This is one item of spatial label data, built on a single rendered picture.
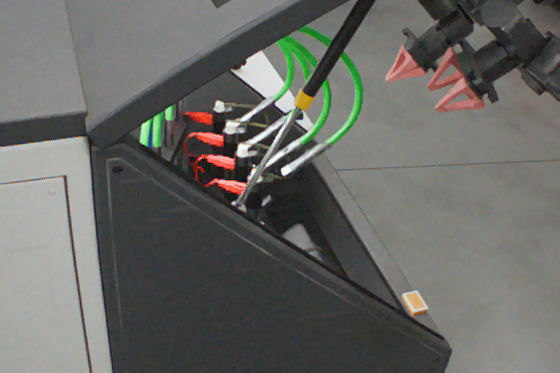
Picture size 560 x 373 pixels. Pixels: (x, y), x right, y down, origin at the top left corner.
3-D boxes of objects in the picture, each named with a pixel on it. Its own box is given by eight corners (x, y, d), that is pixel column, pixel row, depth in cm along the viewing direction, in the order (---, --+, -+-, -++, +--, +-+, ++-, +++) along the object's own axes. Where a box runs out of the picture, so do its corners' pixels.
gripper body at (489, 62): (472, 85, 115) (510, 61, 112) (454, 42, 122) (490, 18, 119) (490, 106, 119) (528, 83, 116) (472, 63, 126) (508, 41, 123)
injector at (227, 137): (244, 219, 163) (250, 131, 151) (221, 223, 161) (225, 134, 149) (240, 211, 165) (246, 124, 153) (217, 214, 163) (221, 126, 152)
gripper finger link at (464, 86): (429, 109, 119) (477, 79, 115) (418, 77, 124) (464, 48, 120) (450, 130, 123) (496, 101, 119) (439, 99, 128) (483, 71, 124)
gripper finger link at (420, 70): (368, 56, 151) (404, 28, 148) (390, 79, 155) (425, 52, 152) (374, 72, 146) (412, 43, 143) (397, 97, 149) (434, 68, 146)
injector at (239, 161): (256, 244, 157) (263, 155, 145) (232, 247, 155) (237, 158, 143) (252, 235, 159) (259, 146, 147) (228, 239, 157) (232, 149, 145)
